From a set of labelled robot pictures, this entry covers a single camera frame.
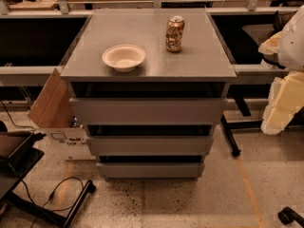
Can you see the cardboard box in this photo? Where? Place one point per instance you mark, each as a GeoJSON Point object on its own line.
{"type": "Point", "coordinates": [52, 112]}

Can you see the grey drawer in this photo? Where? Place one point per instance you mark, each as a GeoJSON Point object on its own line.
{"type": "Point", "coordinates": [149, 146]}
{"type": "Point", "coordinates": [148, 111]}
{"type": "Point", "coordinates": [150, 170]}

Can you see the white paper bowl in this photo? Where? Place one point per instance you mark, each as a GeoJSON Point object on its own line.
{"type": "Point", "coordinates": [124, 58]}

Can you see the crushed gold soda can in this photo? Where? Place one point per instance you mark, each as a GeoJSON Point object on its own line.
{"type": "Point", "coordinates": [174, 32]}

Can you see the grey middle drawer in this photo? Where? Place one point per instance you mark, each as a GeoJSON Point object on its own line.
{"type": "Point", "coordinates": [149, 146]}

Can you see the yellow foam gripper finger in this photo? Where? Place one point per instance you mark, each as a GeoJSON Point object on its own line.
{"type": "Point", "coordinates": [286, 98]}

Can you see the black stand left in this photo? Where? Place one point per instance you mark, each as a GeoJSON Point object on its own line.
{"type": "Point", "coordinates": [18, 157]}

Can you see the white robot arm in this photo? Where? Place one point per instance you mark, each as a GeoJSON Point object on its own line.
{"type": "Point", "coordinates": [288, 44]}

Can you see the black caster bottom right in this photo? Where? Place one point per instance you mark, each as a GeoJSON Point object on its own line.
{"type": "Point", "coordinates": [287, 215]}

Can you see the grey bottom drawer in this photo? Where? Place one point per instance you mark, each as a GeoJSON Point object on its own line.
{"type": "Point", "coordinates": [150, 170]}

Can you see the grey drawer cabinet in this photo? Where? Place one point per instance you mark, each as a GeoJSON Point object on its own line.
{"type": "Point", "coordinates": [201, 70]}

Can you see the grey top drawer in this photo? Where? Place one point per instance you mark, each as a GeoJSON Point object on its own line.
{"type": "Point", "coordinates": [148, 111]}

